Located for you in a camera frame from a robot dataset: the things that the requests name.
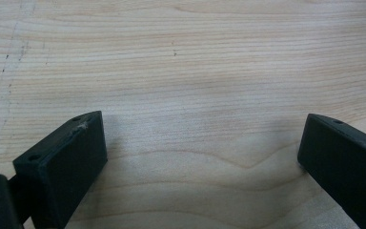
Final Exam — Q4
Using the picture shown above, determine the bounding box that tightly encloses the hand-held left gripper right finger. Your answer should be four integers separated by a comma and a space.
296, 113, 366, 229

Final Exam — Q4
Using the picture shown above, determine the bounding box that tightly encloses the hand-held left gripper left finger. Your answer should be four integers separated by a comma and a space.
11, 110, 109, 229

